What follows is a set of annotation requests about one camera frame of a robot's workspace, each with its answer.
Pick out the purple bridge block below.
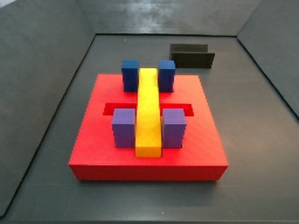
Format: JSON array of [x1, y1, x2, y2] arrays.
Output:
[[112, 108, 187, 149]]

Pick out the red base board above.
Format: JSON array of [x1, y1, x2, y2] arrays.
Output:
[[70, 74, 229, 181]]

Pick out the black angle bracket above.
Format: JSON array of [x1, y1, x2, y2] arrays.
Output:
[[170, 44, 215, 69]]

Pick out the blue bridge block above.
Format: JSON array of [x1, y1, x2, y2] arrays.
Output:
[[122, 59, 175, 93]]

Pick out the yellow arch block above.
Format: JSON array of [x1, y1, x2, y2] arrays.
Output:
[[135, 68, 162, 158]]

